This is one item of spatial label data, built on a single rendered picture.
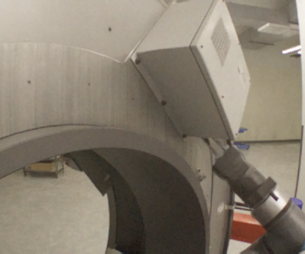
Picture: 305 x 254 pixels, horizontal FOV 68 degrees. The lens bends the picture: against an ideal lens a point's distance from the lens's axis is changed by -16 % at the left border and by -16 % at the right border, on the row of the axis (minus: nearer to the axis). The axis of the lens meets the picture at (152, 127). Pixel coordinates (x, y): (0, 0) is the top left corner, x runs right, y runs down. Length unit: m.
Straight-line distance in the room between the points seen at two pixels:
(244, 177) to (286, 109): 10.39
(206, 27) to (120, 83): 0.17
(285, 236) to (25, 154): 0.51
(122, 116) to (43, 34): 0.19
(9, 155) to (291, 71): 11.07
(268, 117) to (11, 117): 10.34
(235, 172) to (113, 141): 0.32
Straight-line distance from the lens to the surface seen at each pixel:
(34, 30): 0.34
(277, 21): 6.24
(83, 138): 0.31
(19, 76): 0.32
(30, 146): 0.27
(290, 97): 11.06
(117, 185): 0.99
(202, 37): 0.41
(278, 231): 0.58
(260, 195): 0.51
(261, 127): 10.37
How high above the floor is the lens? 1.60
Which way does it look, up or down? 6 degrees down
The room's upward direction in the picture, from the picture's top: straight up
